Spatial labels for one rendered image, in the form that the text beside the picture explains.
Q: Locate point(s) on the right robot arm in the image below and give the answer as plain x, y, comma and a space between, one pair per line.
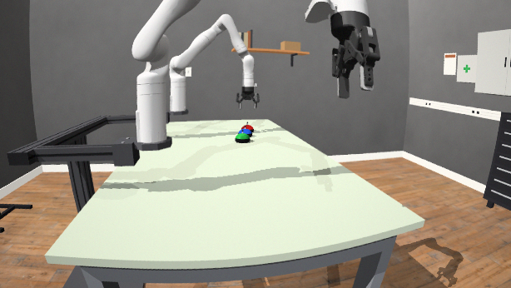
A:
152, 47

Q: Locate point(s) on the blue dome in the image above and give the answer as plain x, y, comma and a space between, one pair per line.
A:
246, 131

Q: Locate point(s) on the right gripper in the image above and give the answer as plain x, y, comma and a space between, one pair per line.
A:
349, 27

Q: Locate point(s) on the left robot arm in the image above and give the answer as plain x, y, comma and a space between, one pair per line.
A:
179, 63

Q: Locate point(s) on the red bell dome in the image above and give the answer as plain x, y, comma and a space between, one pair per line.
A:
248, 127

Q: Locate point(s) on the green bell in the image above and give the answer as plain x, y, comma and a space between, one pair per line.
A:
242, 138

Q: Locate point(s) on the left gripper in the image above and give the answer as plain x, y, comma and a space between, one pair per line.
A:
247, 94

